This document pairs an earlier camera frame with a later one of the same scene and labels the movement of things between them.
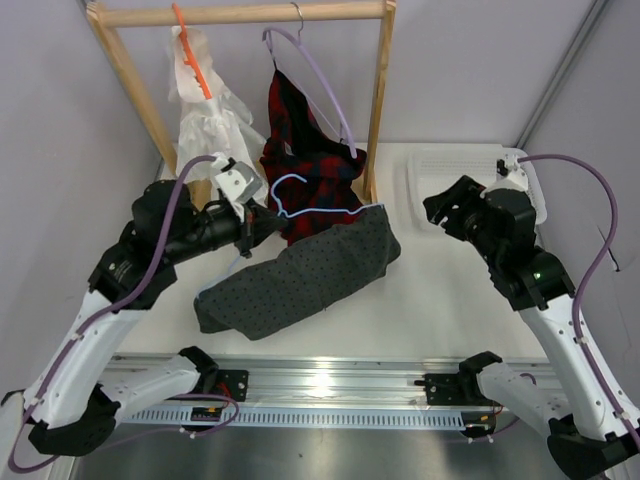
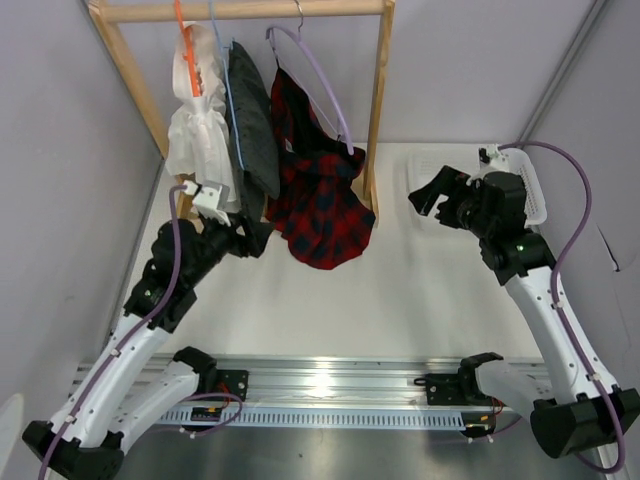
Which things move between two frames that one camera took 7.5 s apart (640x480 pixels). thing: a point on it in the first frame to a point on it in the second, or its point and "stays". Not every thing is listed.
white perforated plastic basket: [430, 170] stays
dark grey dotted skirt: [258, 296] to [252, 134]
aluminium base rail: [317, 390] stays
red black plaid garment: [312, 173] stays
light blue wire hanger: [285, 219] to [225, 48]
